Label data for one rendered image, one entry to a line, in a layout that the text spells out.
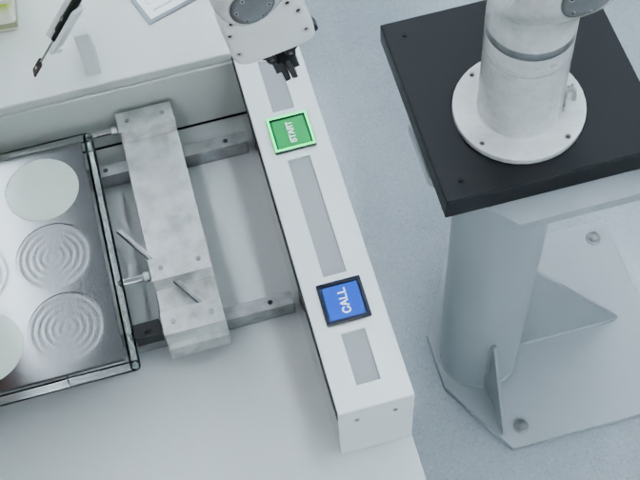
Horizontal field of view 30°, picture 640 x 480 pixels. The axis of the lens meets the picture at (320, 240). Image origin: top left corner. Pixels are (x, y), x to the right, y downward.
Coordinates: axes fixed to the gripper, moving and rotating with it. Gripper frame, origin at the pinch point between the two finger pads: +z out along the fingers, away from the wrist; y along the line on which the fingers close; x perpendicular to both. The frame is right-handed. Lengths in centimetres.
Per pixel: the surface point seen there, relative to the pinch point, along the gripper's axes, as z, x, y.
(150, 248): 18.5, -7.0, -26.5
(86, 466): 21, -32, -42
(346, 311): 14.7, -27.5, -3.5
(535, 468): 117, -25, 12
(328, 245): 15.6, -17.5, -3.3
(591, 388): 119, -13, 28
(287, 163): 14.8, -4.4, -5.1
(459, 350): 100, -3, 6
